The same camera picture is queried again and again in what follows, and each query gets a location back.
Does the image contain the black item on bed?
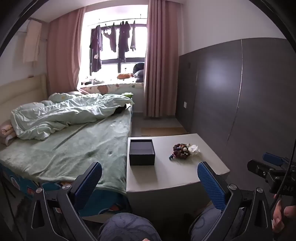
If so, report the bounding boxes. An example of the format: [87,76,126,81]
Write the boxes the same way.
[114,104,127,115]

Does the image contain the pink folded pillow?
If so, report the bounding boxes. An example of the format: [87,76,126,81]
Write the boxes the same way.
[0,119,15,146]

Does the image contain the dark grey pillows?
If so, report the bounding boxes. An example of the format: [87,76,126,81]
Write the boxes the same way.
[133,62,145,83]

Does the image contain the white square table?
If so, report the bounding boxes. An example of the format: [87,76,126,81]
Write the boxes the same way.
[126,133,230,214]

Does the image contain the person's right leg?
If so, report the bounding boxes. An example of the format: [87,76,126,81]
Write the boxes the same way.
[188,204,232,241]

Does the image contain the blue cartoon print bed frame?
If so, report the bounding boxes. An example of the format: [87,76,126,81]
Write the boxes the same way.
[0,162,131,217]

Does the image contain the grey wardrobe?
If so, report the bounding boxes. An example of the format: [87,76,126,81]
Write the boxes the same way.
[178,38,296,178]

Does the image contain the beige hanging cloth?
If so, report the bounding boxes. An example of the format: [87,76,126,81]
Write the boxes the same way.
[23,20,43,68]

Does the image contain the person's left leg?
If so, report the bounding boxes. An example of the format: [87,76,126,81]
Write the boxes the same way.
[97,213,162,241]

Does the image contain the pale green duvet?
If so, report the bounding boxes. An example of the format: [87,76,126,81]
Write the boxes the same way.
[11,93,135,141]

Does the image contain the dark hanging top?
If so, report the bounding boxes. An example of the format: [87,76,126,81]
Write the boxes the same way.
[109,23,117,53]

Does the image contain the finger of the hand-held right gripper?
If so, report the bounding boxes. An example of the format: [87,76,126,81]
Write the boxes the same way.
[264,152,289,165]
[247,159,281,178]

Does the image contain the person's leg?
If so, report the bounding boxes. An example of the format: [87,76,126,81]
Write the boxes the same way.
[97,213,162,241]
[188,204,232,241]

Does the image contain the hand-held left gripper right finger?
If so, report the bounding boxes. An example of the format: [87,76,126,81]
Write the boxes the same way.
[197,161,274,241]

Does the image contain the clear plastic wrapper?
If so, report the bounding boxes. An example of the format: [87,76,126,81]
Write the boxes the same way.
[188,144,201,155]

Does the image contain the beige padded headboard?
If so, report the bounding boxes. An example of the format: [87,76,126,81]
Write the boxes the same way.
[0,74,48,122]

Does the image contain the pile of dark beaded bracelets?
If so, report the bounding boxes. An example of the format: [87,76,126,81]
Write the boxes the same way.
[168,143,192,161]

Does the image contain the wide dark hanging shirt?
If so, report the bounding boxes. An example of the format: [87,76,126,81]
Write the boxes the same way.
[117,21,131,63]

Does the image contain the green bed sheet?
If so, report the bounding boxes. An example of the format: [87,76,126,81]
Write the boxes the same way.
[0,109,134,193]

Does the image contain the narrow dark hanging garment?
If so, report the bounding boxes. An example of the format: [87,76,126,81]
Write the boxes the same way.
[130,20,137,52]

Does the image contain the long dark hanging garment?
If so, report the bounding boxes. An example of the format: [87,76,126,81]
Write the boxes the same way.
[89,25,102,73]

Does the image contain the black jewelry box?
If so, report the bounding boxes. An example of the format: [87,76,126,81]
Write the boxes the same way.
[129,139,156,166]

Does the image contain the patterned window seat cushion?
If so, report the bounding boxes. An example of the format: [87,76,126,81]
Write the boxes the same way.
[80,82,143,95]

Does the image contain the person's right hand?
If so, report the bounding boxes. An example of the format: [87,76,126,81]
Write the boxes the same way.
[272,199,296,233]

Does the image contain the pink curtain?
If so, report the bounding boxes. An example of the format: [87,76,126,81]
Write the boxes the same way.
[46,6,86,95]
[143,0,186,119]

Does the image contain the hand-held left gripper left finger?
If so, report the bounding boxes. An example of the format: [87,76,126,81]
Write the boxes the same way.
[30,162,102,241]

